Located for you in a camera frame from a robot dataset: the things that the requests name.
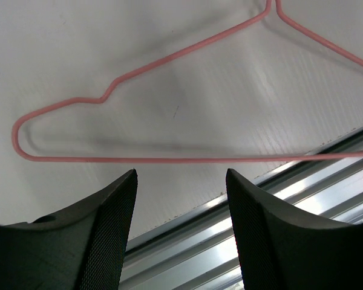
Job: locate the pink hanger of red trousers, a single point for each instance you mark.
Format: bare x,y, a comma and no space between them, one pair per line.
144,69

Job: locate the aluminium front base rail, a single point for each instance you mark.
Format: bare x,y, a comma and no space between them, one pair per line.
198,251

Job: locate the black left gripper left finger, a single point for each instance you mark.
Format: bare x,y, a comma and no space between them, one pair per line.
81,246

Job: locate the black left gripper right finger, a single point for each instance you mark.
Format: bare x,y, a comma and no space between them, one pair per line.
281,246

